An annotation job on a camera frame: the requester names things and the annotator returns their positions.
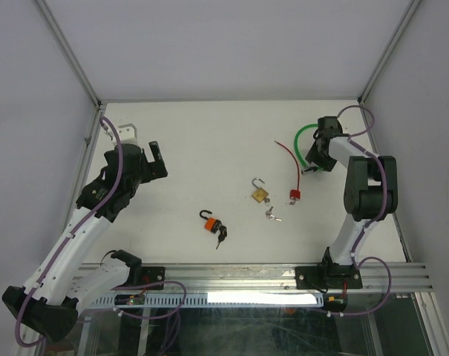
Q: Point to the black head key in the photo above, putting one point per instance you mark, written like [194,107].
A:
[218,244]
[223,233]

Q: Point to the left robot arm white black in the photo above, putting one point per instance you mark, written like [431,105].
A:
[50,301]

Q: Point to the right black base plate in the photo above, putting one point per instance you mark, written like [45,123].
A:
[327,277]

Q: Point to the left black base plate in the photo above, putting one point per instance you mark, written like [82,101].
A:
[144,275]

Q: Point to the green cable lock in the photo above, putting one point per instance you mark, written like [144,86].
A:
[306,166]

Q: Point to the white perforated cable duct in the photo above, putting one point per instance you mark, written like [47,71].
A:
[214,299]

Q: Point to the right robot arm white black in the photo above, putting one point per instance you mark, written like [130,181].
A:
[370,191]

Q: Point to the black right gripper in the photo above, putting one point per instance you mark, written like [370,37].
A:
[326,164]

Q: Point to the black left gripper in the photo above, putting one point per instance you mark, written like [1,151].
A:
[156,169]

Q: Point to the brass padlock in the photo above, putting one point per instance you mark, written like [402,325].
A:
[259,193]

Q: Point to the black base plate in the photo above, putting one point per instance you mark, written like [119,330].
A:
[327,277]
[144,275]

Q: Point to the aluminium mounting rail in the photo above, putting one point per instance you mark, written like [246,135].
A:
[404,278]

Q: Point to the orange black padlock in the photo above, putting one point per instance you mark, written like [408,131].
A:
[212,224]

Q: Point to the silver key pair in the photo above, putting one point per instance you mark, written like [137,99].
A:
[276,219]
[269,213]

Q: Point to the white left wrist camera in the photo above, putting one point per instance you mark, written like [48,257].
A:
[127,134]

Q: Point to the red cable padlock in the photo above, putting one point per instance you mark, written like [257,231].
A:
[295,193]

